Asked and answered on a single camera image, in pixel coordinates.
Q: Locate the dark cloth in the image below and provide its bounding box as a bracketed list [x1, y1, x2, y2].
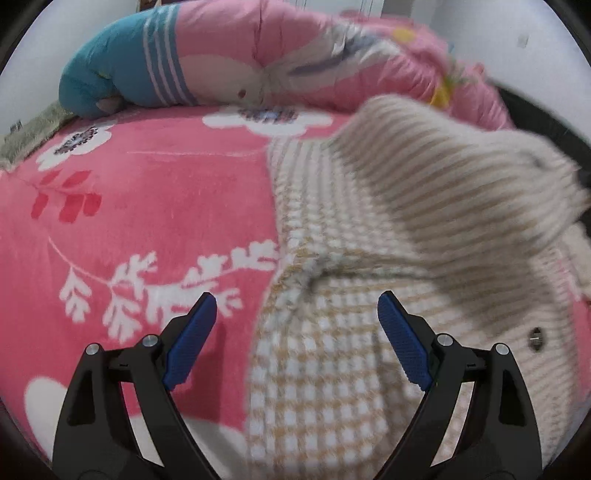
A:
[488, 78, 591, 197]

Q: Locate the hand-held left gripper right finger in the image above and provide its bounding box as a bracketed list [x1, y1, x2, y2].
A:
[376, 291, 544, 480]

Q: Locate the beige checked knit sweater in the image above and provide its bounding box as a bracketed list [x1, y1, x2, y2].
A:
[247, 95, 591, 480]

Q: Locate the grey-green fuzzy cloth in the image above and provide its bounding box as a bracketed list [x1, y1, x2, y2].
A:
[0, 100, 75, 171]

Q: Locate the pink floral blanket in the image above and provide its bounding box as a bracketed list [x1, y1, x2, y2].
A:
[0, 104, 583, 469]

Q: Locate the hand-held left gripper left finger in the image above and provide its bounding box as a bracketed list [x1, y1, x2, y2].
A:
[52, 292, 218, 480]

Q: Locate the pink and teal printed quilt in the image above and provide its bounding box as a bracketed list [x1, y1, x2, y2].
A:
[59, 0, 515, 131]

